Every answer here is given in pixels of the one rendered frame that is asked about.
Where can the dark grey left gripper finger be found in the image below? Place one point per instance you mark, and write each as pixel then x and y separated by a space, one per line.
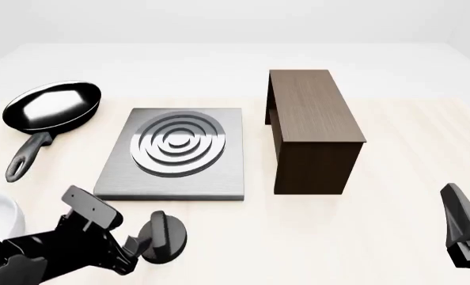
pixel 138 246

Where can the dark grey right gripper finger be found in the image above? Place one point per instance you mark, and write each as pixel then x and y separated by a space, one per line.
pixel 462 213

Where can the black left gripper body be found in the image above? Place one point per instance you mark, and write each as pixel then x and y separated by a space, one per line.
pixel 118 261

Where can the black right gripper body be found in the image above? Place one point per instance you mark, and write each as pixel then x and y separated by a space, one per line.
pixel 468 255

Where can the round black stove knob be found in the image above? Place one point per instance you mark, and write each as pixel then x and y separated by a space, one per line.
pixel 171 240

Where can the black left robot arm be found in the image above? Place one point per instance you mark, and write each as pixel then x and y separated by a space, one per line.
pixel 41 255

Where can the flat grey stove plate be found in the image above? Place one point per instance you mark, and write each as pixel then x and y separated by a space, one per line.
pixel 219 178

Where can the white bowl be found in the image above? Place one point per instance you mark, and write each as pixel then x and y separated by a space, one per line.
pixel 1 213

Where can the black frying pan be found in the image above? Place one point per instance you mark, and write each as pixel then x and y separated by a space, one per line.
pixel 53 107

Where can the dark brown wooden cabinet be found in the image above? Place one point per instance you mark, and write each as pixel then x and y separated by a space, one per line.
pixel 318 118

